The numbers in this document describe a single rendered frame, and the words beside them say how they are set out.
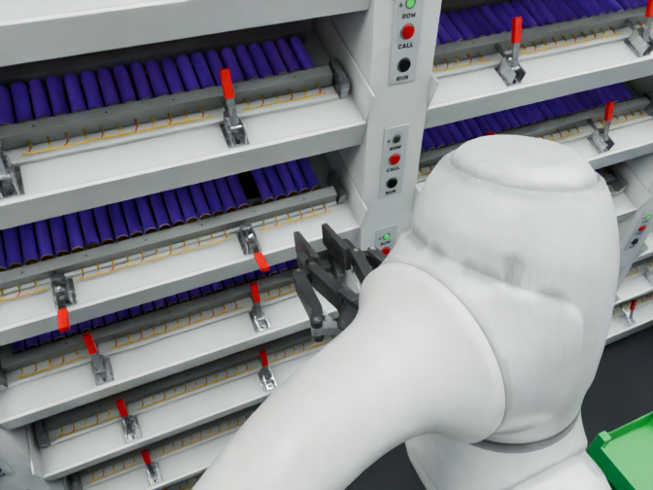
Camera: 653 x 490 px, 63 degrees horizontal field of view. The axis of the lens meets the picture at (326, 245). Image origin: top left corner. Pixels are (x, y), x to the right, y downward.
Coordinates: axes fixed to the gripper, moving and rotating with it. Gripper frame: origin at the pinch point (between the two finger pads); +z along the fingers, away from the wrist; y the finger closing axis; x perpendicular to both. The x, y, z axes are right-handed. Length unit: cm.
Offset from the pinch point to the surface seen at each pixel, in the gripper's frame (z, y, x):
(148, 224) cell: 22.6, 18.6, 2.1
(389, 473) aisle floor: 28, -23, 96
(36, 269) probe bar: 19.8, 34.2, 3.3
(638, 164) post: 22, -83, 17
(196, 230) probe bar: 19.4, 12.3, 3.5
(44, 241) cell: 23.8, 32.7, 1.4
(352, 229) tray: 15.7, -11.2, 8.7
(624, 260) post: 23, -88, 44
